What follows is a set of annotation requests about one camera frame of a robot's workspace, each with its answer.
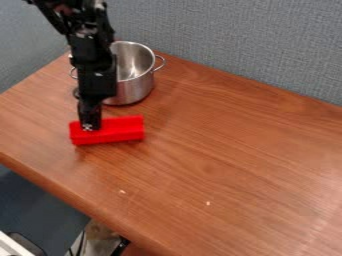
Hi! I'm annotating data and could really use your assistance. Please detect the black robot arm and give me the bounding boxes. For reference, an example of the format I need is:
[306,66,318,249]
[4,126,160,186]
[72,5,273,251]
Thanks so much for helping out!
[24,0,117,131]

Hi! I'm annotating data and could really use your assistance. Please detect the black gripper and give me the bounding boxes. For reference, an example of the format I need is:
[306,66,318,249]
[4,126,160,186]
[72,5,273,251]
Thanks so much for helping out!
[66,29,116,131]

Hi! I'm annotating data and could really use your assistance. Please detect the metal table leg frame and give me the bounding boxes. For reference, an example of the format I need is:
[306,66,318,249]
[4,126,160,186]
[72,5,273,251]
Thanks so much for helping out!
[65,220,129,256]

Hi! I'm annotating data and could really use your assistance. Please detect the stainless steel pot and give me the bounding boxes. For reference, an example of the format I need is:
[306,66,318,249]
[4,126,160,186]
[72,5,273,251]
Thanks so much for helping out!
[74,40,165,106]

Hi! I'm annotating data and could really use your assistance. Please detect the red rectangular block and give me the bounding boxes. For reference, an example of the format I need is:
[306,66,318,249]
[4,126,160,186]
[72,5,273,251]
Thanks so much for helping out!
[68,115,144,145]

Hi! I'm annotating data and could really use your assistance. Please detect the white object at corner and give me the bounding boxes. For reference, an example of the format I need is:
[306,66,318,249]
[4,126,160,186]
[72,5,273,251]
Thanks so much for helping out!
[0,231,46,256]

